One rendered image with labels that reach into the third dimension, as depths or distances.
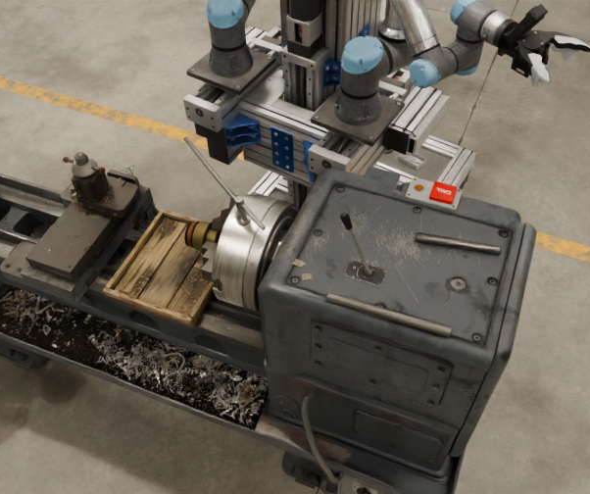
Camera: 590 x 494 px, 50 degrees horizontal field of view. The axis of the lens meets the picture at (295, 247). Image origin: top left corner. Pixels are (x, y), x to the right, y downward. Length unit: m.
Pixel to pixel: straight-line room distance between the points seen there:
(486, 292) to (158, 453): 1.61
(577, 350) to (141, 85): 2.95
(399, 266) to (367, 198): 0.23
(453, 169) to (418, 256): 1.77
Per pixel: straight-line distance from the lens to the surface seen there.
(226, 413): 2.09
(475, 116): 3.98
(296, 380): 1.81
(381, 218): 1.60
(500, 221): 1.65
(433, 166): 3.29
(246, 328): 1.86
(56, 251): 2.03
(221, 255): 1.61
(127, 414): 2.78
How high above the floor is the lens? 2.44
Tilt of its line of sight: 51 degrees down
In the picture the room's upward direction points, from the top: 2 degrees counter-clockwise
